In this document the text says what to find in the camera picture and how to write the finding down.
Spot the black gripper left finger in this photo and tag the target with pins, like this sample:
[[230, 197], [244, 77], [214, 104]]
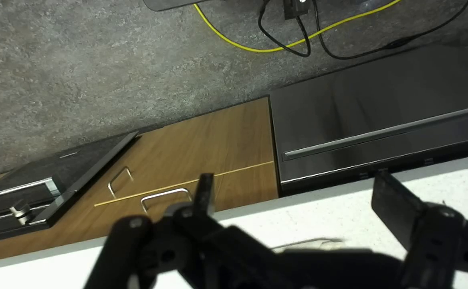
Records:
[[187, 239]]

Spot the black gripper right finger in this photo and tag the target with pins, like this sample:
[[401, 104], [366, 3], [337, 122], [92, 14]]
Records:
[[435, 236]]

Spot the black dishwasher front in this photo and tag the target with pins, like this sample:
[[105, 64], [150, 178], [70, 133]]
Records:
[[395, 112]]

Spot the black oven with handle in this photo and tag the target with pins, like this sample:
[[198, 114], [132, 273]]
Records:
[[36, 194]]

